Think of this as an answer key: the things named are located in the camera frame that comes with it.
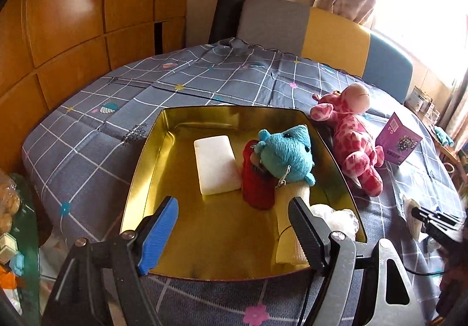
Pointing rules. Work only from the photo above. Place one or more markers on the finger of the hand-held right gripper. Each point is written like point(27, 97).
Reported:
point(435, 218)

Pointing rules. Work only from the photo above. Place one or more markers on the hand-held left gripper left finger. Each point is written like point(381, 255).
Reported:
point(161, 234)

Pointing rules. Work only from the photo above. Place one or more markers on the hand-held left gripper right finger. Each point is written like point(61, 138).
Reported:
point(307, 231)

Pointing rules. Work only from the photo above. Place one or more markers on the white packet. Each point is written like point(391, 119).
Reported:
point(411, 223)

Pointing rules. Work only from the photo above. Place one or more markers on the white fluffy plush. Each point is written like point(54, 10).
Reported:
point(336, 218)

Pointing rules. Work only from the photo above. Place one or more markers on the cream sock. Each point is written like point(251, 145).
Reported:
point(292, 201)

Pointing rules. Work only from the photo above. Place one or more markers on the gold tin box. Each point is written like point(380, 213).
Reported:
point(219, 231)

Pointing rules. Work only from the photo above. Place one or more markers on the red strawberry knitted doll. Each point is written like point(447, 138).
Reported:
point(256, 187)

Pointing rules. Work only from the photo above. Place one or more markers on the teal plush toy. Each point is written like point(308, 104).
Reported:
point(285, 154)

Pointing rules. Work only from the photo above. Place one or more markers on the white foam block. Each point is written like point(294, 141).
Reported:
point(217, 165)

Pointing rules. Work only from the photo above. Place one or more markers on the wooden desk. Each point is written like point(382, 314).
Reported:
point(451, 156)

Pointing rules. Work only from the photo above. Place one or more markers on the teal plush on desk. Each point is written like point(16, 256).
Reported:
point(443, 136)

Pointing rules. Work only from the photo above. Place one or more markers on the purple cardboard box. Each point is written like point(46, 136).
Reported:
point(398, 139)

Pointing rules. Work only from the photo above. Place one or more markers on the pink giraffe plush toy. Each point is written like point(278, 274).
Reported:
point(354, 139)

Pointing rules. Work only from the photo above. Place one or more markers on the white tin can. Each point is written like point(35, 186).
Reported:
point(416, 99)

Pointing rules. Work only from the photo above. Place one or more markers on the glass side table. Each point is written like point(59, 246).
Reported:
point(25, 238)

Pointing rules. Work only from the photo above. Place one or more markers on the clear snack bag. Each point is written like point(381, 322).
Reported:
point(9, 201)

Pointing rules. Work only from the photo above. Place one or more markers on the grey yellow blue headboard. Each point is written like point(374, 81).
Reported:
point(329, 37)

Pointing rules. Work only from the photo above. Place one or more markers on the window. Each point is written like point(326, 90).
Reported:
point(420, 11)

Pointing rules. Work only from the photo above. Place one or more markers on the wooden wardrobe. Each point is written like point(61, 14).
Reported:
point(91, 19)

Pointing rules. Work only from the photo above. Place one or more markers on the black rolled mat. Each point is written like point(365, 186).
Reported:
point(226, 11)

